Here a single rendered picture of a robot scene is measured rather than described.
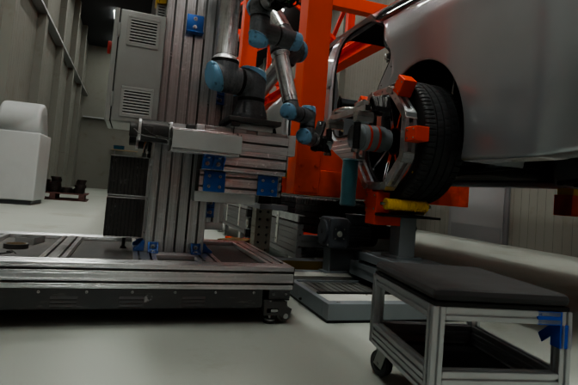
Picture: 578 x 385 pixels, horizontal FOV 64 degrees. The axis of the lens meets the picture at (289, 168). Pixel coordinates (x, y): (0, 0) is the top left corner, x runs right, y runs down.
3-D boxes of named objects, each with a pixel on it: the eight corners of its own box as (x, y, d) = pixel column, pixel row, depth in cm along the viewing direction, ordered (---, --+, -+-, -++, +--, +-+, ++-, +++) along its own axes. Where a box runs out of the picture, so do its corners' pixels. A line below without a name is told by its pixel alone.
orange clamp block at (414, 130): (417, 143, 222) (428, 142, 213) (403, 141, 219) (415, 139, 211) (418, 129, 222) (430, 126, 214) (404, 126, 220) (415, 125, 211)
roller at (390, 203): (433, 212, 238) (433, 201, 238) (383, 209, 229) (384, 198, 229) (426, 212, 243) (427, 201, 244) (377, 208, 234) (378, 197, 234)
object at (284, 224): (308, 251, 287) (310, 216, 288) (294, 250, 284) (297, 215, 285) (230, 219, 521) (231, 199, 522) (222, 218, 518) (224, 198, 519)
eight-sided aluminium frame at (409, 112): (412, 192, 220) (420, 80, 223) (400, 191, 218) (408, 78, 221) (359, 189, 271) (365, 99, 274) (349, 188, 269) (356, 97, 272)
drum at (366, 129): (393, 152, 240) (395, 125, 241) (356, 148, 233) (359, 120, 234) (379, 154, 254) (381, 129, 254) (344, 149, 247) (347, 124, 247)
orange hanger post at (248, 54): (245, 189, 461) (266, -47, 474) (226, 187, 455) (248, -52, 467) (241, 189, 478) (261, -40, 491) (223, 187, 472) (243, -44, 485)
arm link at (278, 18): (261, -3, 210) (295, 60, 181) (240, -10, 204) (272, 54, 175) (272, -26, 204) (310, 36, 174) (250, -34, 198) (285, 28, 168)
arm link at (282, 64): (277, 21, 222) (296, 113, 210) (291, 28, 231) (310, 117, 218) (259, 32, 229) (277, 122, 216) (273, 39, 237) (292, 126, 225)
